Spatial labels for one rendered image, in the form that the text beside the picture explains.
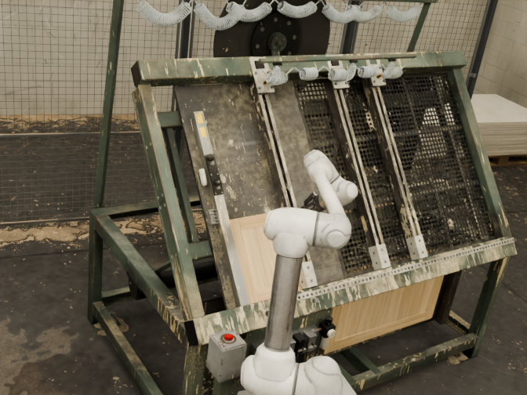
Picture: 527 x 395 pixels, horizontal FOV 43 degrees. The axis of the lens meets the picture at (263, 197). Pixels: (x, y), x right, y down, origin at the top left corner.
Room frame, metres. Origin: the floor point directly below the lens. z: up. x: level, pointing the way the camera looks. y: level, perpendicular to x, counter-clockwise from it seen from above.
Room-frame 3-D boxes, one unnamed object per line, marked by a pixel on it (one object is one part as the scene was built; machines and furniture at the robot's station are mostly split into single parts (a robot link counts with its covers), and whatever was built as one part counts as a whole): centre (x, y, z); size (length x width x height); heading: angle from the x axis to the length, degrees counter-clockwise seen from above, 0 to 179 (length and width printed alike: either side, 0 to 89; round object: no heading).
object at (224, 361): (2.25, 0.06, 0.84); 0.12 x 0.12 x 0.18; 36
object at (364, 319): (3.38, -0.83, 0.52); 0.90 x 0.02 x 0.55; 126
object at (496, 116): (7.59, -1.96, 0.28); 2.45 x 1.03 x 0.56; 116
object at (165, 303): (3.55, -0.28, 0.41); 2.20 x 1.38 x 0.83; 126
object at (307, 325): (2.56, -0.25, 0.69); 0.50 x 0.14 x 0.24; 126
